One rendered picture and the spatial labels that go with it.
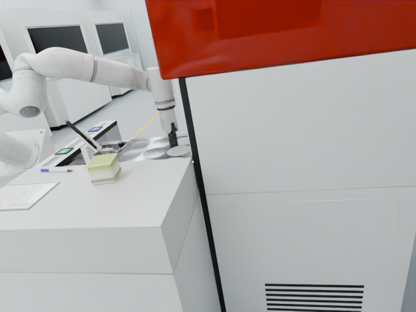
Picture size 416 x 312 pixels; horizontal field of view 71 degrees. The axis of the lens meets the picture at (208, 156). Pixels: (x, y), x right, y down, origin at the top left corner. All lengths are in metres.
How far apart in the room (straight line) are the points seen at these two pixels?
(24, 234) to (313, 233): 0.87
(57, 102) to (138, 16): 4.62
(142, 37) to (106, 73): 8.52
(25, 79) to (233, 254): 0.94
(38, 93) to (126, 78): 0.29
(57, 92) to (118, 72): 4.68
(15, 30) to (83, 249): 5.19
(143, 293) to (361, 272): 0.78
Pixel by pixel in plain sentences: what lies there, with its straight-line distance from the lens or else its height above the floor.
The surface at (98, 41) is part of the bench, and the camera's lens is 7.61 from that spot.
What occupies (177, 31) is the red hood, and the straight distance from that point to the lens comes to 0.86.
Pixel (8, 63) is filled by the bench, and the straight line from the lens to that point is 5.34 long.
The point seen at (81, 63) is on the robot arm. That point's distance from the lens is 1.04.
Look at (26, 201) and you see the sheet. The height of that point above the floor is 0.97.
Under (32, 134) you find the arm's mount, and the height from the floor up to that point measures 0.99.
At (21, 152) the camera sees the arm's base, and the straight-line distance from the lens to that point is 1.58.
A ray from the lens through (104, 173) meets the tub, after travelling 0.90.
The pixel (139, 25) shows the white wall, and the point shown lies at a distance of 9.57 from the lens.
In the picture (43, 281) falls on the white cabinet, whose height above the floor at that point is 0.78.
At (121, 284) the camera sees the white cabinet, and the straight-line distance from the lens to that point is 0.84.
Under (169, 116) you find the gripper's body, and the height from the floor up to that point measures 1.05.
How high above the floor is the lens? 1.35
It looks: 24 degrees down
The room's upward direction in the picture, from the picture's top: 9 degrees counter-clockwise
